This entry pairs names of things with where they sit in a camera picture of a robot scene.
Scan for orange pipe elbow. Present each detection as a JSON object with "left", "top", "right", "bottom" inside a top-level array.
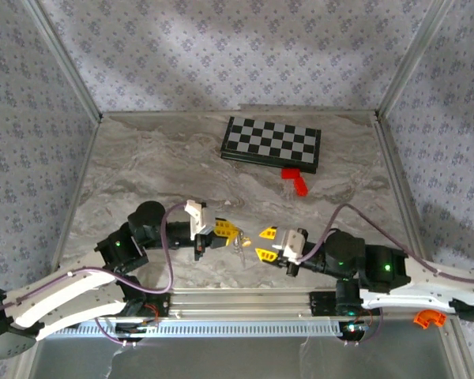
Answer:
[{"left": 413, "top": 310, "right": 447, "bottom": 328}]

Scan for red plastic block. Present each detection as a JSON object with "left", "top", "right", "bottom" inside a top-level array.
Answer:
[{"left": 280, "top": 167, "right": 310, "bottom": 197}]

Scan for small circuit board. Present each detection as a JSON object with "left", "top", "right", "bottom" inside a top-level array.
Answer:
[
  {"left": 341, "top": 321, "right": 371, "bottom": 335},
  {"left": 115, "top": 321, "right": 159, "bottom": 336}
]

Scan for black grey chessboard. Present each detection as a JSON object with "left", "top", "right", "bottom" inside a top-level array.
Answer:
[{"left": 220, "top": 115, "right": 322, "bottom": 174}]

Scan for grey metal sheet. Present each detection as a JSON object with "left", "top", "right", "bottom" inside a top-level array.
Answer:
[{"left": 27, "top": 335, "right": 465, "bottom": 379}]

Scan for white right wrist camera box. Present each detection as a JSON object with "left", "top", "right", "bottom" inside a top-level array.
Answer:
[{"left": 274, "top": 227, "right": 309, "bottom": 265}]

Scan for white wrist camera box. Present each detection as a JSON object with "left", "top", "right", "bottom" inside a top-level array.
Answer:
[
  {"left": 274, "top": 227, "right": 309, "bottom": 265},
  {"left": 184, "top": 200, "right": 216, "bottom": 240}
]

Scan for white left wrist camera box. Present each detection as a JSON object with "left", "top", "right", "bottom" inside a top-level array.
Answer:
[{"left": 184, "top": 200, "right": 216, "bottom": 240}]

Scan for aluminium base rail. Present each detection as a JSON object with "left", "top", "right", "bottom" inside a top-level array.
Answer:
[{"left": 114, "top": 287, "right": 457, "bottom": 321}]

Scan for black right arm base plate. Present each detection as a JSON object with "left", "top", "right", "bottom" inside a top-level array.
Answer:
[{"left": 308, "top": 291, "right": 382, "bottom": 317}]

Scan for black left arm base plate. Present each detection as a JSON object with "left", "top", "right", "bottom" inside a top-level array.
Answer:
[{"left": 114, "top": 292, "right": 171, "bottom": 319}]

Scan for grey slotted cable duct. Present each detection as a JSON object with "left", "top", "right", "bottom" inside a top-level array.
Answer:
[{"left": 51, "top": 319, "right": 343, "bottom": 339}]

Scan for aluminium frame post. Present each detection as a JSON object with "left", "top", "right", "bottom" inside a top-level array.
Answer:
[
  {"left": 21, "top": 0, "right": 103, "bottom": 122},
  {"left": 377, "top": 0, "right": 457, "bottom": 119}
]

